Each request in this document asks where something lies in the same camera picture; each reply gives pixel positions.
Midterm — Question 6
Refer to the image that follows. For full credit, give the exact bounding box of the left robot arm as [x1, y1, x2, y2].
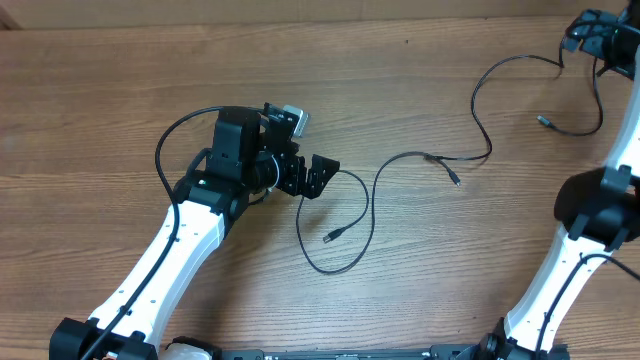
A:
[49, 104, 340, 360]

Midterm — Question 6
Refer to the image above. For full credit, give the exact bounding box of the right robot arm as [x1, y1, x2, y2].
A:
[459, 1, 639, 359]

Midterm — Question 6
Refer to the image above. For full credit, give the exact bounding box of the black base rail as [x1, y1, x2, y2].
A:
[159, 337, 571, 360]

